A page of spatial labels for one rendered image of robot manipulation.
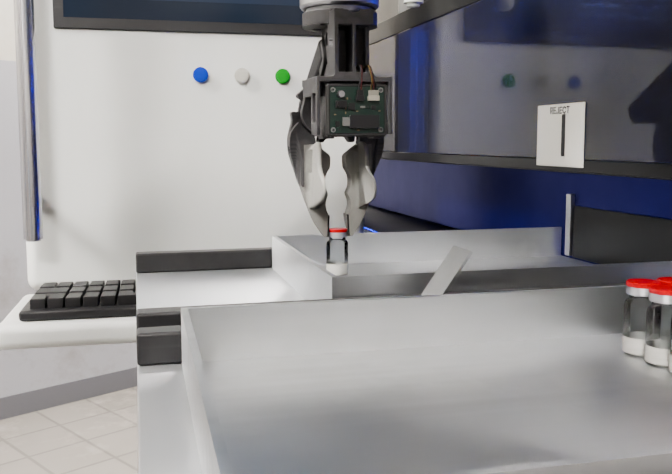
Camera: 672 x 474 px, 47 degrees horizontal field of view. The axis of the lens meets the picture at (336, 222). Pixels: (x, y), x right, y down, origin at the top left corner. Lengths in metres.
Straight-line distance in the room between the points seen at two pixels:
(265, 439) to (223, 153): 0.83
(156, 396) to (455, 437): 0.16
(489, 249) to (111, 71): 0.59
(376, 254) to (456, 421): 0.48
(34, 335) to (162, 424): 0.58
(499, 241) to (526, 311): 0.37
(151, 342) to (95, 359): 2.80
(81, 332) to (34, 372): 2.23
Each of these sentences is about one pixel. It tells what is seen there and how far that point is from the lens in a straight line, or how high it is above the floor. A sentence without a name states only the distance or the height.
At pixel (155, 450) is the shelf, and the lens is 0.36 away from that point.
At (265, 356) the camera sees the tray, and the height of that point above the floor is 0.88.
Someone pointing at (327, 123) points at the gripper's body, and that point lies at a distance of 0.70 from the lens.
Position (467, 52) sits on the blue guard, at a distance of 0.99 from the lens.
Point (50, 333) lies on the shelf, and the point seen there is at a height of 0.79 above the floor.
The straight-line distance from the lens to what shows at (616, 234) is 0.85.
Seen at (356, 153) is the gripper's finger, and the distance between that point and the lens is 0.77.
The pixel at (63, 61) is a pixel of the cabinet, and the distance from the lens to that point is 1.17.
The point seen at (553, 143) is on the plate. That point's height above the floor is 1.01.
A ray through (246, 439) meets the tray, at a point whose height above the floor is 0.88.
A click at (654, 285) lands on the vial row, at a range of 0.51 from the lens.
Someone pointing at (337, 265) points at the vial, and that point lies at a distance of 0.77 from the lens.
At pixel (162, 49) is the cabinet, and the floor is 1.15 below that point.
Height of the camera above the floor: 1.01
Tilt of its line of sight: 6 degrees down
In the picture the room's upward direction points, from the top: straight up
